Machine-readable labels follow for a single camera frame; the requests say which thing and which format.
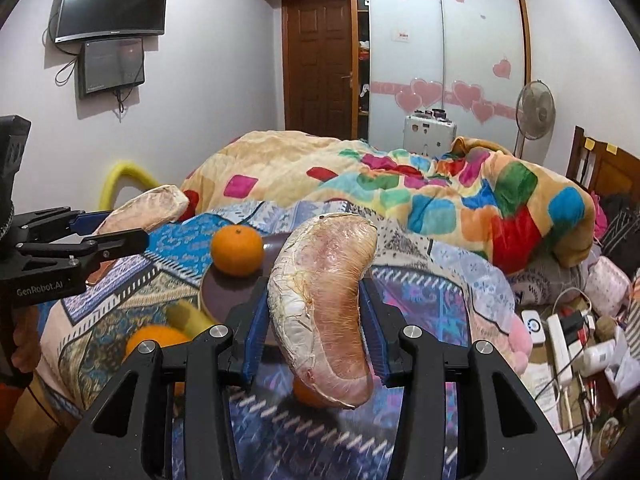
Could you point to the white plastic bottle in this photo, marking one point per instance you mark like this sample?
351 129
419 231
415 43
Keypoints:
597 357

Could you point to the wooden headboard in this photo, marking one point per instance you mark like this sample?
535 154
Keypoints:
600 165

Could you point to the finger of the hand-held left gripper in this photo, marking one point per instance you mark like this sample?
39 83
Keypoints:
90 220
122 242

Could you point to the colourful patchwork quilt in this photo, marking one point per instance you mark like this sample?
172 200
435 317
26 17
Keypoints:
400 180

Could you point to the black wall television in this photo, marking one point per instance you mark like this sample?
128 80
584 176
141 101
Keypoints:
111 5

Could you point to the wardrobe with heart stickers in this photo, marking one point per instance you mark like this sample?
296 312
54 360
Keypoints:
445 35

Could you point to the yellow foam tube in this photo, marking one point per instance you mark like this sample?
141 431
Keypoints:
117 175

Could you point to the brown wooden door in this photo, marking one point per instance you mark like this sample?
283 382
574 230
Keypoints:
320 70

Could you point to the small peeled pomelo segment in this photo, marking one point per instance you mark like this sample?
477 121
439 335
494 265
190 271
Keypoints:
150 205

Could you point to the yellow banana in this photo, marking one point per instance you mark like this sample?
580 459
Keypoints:
187 317

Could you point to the blue patterned blanket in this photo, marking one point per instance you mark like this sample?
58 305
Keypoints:
130 285

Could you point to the orange mandarin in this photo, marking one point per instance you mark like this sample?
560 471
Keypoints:
236 251
305 395
155 335

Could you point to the white standing fan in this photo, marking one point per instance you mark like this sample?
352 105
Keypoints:
535 107

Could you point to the small black wall monitor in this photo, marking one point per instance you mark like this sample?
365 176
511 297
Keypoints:
112 67

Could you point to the pink pillow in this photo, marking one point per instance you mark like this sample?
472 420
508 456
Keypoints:
607 280

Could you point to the brown round plate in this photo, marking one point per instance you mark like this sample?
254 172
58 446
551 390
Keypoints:
225 295

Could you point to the dark clothes pile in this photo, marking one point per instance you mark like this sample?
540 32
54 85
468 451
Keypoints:
620 232

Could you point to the person's left forearm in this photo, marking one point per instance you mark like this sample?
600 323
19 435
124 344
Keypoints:
27 345

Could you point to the white metal case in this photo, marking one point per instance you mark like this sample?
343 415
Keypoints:
427 132

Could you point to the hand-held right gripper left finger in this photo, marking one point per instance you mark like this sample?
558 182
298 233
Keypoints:
252 345

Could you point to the white power strip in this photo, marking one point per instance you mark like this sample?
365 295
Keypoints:
560 350

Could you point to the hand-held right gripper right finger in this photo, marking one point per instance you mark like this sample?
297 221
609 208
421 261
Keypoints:
376 345

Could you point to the large peeled pomelo segment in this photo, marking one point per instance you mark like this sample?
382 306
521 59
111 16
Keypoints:
330 310

